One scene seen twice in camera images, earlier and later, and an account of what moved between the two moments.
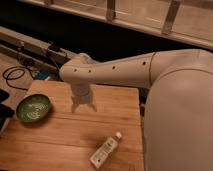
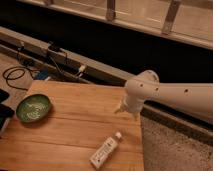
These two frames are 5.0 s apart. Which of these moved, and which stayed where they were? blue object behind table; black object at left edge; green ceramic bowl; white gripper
Moved: white gripper
Stayed: green ceramic bowl; blue object behind table; black object at left edge
